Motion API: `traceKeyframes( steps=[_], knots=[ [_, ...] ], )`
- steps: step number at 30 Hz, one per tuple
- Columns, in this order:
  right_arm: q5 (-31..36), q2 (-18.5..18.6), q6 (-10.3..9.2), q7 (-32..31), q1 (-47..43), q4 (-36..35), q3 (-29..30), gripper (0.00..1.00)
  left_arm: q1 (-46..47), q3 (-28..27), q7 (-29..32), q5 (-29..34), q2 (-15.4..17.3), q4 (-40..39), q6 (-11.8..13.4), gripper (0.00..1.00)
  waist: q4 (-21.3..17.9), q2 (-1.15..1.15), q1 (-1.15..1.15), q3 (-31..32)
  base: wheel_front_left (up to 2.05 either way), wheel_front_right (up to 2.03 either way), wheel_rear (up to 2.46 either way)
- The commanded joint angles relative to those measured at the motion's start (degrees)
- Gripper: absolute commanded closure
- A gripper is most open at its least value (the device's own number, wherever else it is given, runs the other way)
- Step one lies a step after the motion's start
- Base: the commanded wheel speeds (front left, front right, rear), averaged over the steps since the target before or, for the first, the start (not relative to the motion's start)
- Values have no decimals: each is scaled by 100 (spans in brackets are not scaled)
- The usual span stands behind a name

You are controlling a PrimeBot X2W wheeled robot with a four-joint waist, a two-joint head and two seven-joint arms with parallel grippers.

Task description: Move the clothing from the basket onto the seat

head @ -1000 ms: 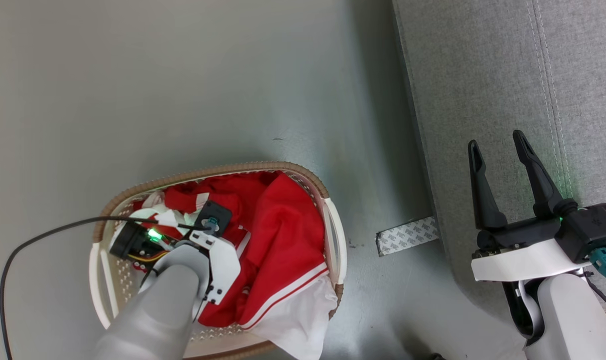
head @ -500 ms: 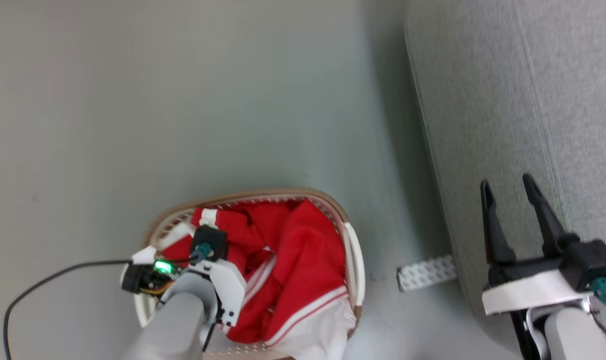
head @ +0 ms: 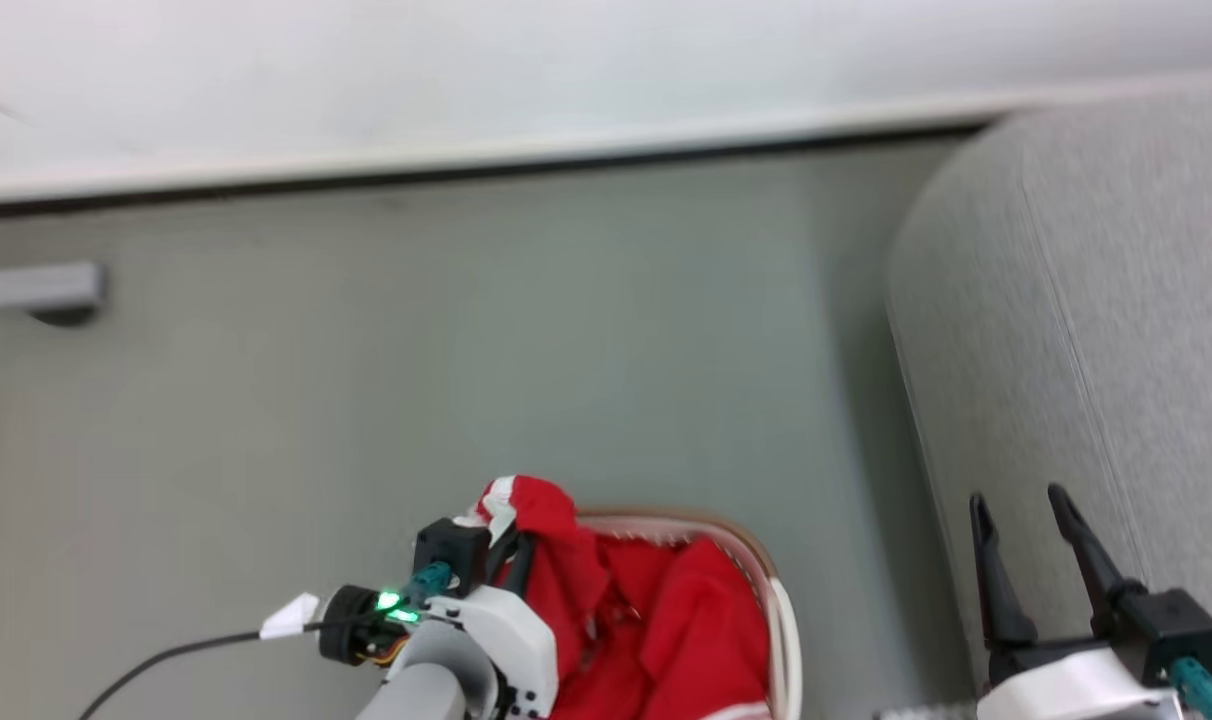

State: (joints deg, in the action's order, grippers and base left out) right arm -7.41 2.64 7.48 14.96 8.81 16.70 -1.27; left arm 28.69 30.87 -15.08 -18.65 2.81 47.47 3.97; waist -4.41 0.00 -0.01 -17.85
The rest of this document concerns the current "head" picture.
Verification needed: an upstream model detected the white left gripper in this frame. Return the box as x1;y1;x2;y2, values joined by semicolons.
434;530;560;720

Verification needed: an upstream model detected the red garment with white trim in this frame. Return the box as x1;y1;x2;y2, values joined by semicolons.
454;474;779;720

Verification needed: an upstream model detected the white laundry basket brown rim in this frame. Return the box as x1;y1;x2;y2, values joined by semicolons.
574;509;804;720

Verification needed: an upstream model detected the white cable tag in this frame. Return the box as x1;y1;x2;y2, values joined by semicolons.
258;592;321;642

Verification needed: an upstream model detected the light grey fabric sofa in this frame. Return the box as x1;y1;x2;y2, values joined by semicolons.
884;82;1212;720

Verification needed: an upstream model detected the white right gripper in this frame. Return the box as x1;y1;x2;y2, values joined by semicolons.
969;484;1185;720

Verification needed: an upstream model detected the dark baseboard strip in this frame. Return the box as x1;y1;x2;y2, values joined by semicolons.
0;118;1002;223

